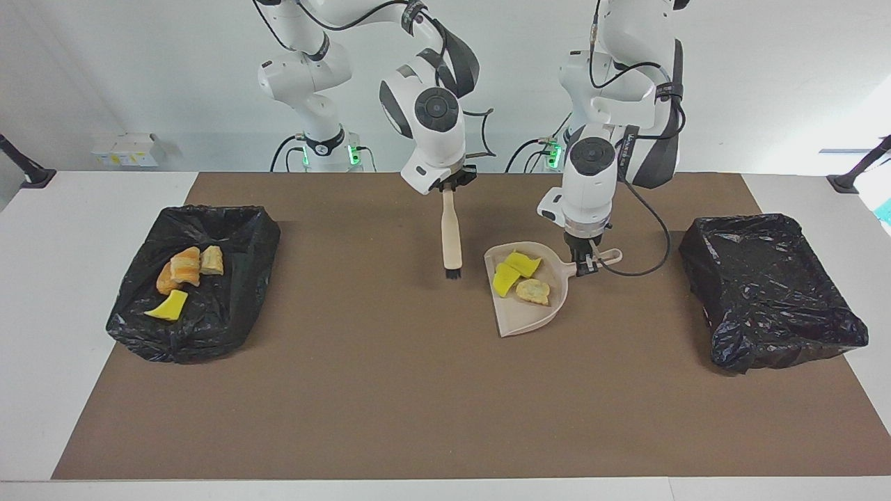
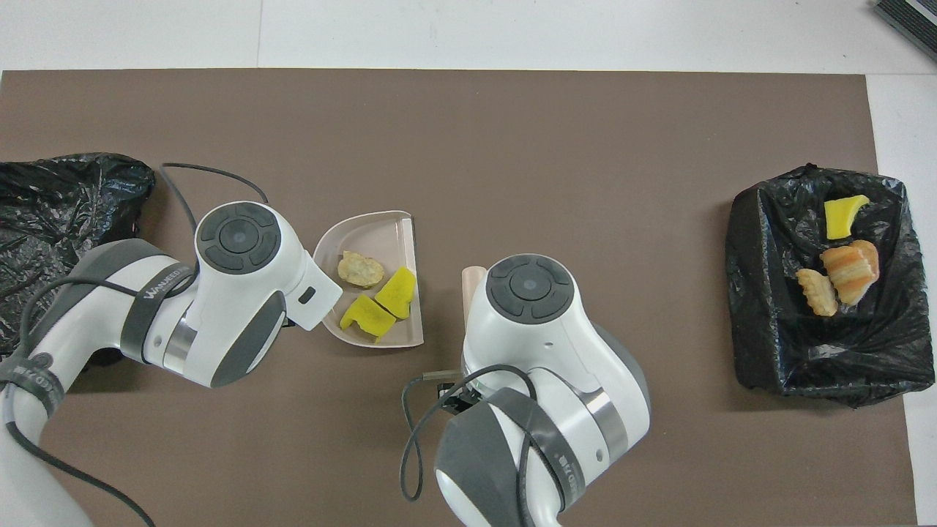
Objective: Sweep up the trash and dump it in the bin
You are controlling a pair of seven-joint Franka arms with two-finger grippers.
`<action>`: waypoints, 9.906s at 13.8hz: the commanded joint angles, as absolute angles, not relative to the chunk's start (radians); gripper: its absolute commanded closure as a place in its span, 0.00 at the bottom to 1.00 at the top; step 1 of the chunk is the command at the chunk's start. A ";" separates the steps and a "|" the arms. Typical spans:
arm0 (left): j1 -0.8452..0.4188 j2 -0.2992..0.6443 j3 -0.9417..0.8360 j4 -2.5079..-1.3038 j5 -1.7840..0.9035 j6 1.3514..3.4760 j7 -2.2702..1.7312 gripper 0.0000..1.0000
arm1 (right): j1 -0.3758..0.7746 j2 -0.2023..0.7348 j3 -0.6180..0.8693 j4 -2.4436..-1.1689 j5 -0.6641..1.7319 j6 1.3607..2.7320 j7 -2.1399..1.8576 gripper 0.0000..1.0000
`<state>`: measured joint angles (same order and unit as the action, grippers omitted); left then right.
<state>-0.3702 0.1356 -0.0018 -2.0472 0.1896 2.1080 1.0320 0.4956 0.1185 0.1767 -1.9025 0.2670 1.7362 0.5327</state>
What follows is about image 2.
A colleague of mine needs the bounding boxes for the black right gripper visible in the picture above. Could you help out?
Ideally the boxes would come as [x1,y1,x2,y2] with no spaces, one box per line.
[439,382,485,416]

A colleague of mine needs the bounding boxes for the beige brush with black bristles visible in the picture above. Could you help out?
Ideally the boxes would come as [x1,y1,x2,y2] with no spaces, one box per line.
[461,266,488,332]

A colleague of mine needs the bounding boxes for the yellow sponge piece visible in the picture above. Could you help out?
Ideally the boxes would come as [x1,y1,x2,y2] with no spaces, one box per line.
[340,294,397,340]
[375,266,419,321]
[824,194,871,241]

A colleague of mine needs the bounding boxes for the pale round bread lump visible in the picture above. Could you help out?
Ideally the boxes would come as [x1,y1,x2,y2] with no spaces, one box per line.
[337,251,385,289]

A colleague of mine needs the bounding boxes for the beige plastic dustpan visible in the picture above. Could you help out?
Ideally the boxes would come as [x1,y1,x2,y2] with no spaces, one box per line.
[313,210,425,348]

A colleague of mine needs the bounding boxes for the small pale bread piece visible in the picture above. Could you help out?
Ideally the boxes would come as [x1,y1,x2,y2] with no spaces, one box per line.
[796,268,839,318]

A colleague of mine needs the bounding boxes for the striped croissant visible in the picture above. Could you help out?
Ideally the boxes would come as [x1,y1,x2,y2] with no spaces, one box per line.
[820,239,880,306]

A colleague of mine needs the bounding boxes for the tall bin with black bag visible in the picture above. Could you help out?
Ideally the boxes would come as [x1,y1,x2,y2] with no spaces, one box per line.
[725,162,936,409]

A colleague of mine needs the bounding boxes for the low bin with black bag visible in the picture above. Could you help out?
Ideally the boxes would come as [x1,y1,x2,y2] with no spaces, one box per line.
[0,152,157,367]

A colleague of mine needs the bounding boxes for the brown table mat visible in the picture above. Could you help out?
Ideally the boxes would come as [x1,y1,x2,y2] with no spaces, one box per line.
[0,70,919,527]

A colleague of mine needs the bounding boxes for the dark grey ribbed object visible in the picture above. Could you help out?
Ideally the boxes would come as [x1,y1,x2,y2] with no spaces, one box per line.
[871,0,937,63]

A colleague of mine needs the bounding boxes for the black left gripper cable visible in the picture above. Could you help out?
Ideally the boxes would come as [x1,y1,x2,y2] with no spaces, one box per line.
[0,162,269,527]

